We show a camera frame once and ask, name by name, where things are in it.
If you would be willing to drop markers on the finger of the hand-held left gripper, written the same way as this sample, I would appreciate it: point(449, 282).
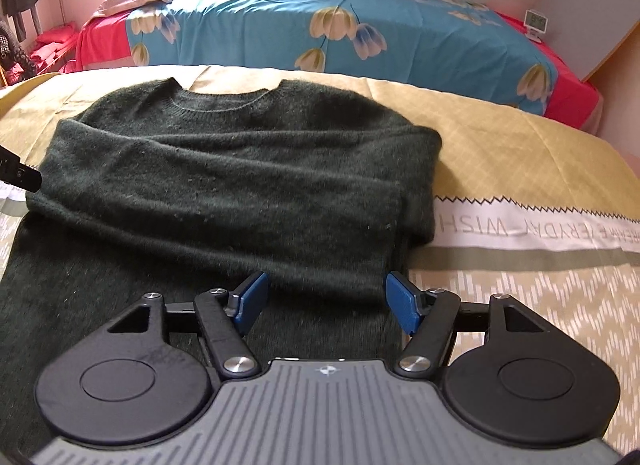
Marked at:
point(17, 172)

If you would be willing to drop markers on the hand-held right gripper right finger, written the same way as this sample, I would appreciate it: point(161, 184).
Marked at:
point(402, 297)

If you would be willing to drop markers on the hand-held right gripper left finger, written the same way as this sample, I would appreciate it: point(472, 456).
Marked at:
point(252, 295)

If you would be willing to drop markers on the dark green knit sweater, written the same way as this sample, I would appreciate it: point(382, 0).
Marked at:
point(225, 180)

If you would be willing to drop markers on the pile of red clothes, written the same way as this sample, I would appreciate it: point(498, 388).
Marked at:
point(47, 47)

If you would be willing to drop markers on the red bed sheet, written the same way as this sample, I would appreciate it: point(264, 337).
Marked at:
point(105, 45)

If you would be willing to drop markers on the khaki patterned bed blanket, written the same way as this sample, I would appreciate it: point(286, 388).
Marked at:
point(505, 155)

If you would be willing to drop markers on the blue floral quilt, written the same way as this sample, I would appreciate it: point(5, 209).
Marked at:
point(260, 30)

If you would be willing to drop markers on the small white digital clock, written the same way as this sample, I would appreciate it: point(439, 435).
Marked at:
point(535, 22)

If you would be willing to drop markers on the grey headboard panel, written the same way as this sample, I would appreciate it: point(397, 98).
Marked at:
point(590, 5)

